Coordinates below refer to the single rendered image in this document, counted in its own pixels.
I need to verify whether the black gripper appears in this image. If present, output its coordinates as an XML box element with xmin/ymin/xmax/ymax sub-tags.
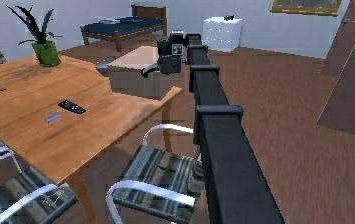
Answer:
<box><xmin>140</xmin><ymin>37</ymin><xmax>183</xmax><ymax>79</ymax></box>

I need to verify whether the brown cardboard carton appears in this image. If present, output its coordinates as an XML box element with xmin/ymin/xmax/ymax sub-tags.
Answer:
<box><xmin>106</xmin><ymin>45</ymin><xmax>187</xmax><ymax>101</ymax></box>

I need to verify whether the wooden bed with blue cover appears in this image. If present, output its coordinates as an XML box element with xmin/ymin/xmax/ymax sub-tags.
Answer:
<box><xmin>80</xmin><ymin>4</ymin><xmax>169</xmax><ymax>53</ymax></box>

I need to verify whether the white chest of drawers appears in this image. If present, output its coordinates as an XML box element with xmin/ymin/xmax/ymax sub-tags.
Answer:
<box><xmin>202</xmin><ymin>16</ymin><xmax>244</xmax><ymax>54</ymax></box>

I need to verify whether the black remote control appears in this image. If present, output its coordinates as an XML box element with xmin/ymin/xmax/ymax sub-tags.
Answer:
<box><xmin>57</xmin><ymin>99</ymin><xmax>87</xmax><ymax>115</ymax></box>

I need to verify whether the house plant in green pot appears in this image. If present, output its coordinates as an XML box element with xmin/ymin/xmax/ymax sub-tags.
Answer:
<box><xmin>5</xmin><ymin>4</ymin><xmax>64</xmax><ymax>68</ymax></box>

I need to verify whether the wooden table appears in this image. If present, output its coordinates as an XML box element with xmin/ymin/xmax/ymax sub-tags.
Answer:
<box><xmin>0</xmin><ymin>54</ymin><xmax>184</xmax><ymax>224</ymax></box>

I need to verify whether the small grey-blue flat object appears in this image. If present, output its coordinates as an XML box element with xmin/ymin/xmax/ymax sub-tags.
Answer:
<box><xmin>44</xmin><ymin>112</ymin><xmax>63</xmax><ymax>124</ymax></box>

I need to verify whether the gold framed picture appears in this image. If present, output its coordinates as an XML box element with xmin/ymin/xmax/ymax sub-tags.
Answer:
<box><xmin>270</xmin><ymin>0</ymin><xmax>343</xmax><ymax>17</ymax></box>

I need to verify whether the brown room door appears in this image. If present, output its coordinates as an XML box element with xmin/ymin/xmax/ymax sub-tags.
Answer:
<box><xmin>316</xmin><ymin>0</ymin><xmax>355</xmax><ymax>140</ymax></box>

